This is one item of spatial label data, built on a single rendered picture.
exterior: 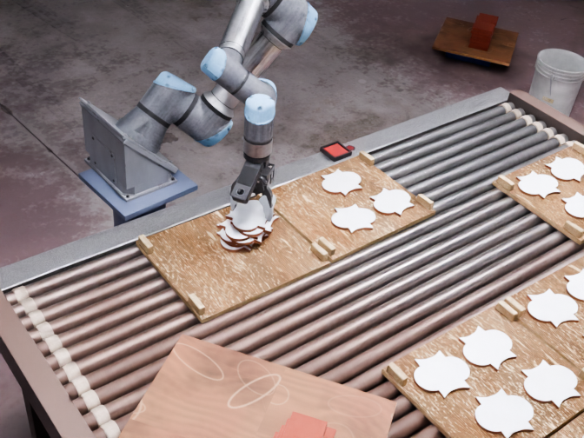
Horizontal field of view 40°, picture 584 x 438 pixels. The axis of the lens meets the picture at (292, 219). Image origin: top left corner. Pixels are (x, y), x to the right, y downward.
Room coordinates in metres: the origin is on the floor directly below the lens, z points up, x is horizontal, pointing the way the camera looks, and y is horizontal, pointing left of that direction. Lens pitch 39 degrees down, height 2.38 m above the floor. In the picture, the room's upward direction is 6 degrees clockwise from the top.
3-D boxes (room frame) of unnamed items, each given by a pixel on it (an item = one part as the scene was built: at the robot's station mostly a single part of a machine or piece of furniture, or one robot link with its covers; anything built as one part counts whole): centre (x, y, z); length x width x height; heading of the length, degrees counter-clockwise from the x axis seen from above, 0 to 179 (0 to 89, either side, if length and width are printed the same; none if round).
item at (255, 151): (1.72, 0.11, 1.23); 0.08 x 0.08 x 0.05
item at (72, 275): (2.02, -0.04, 0.90); 1.95 x 0.05 x 0.05; 131
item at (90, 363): (1.79, -0.23, 0.90); 1.95 x 0.05 x 0.05; 131
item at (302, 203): (1.91, -0.16, 0.93); 0.41 x 0.35 x 0.02; 131
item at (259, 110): (1.72, 0.11, 1.31); 0.09 x 0.08 x 0.11; 1
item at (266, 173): (1.73, 0.11, 1.15); 0.09 x 0.08 x 0.12; 163
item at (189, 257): (1.63, 0.15, 0.93); 0.41 x 0.35 x 0.02; 130
